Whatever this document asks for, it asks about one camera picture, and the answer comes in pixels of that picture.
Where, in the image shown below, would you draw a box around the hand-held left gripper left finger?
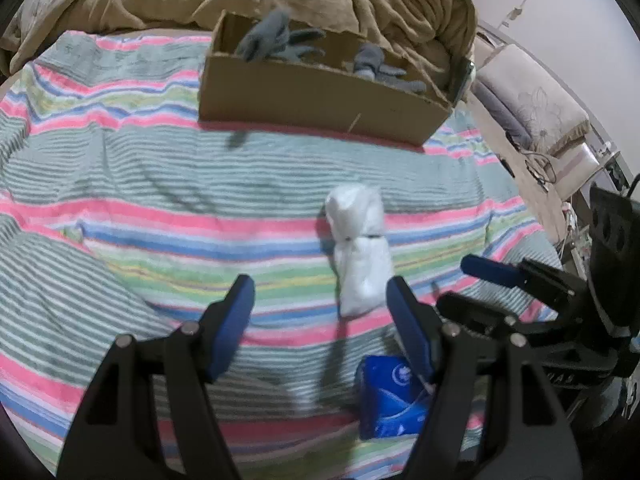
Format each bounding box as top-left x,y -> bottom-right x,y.
57,274 -> 257,480

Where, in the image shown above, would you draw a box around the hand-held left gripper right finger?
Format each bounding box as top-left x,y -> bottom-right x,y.
387,276 -> 584,480

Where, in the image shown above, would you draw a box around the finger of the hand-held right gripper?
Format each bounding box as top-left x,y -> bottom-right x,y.
436,292 -> 563,348
461,254 -> 583,311

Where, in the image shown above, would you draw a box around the white socks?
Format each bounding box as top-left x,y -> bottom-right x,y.
324,184 -> 396,317

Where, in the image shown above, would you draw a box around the cardboard box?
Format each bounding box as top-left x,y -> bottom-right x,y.
198,11 -> 474,147

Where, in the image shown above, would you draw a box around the blue tissue packet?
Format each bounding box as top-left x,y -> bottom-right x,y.
355,354 -> 432,442

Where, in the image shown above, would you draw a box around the beige bed sheet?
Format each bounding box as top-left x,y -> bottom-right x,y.
470,105 -> 568,246

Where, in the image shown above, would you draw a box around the striped blanket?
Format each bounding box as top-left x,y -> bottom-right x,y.
0,29 -> 567,479

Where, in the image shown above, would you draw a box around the grey pillow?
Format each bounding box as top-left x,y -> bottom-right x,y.
472,79 -> 532,147

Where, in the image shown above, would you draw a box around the beige embroidered cushion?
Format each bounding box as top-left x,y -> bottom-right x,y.
474,44 -> 592,157

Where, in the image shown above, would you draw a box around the grey patterned quilt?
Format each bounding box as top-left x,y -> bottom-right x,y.
4,0 -> 103,53

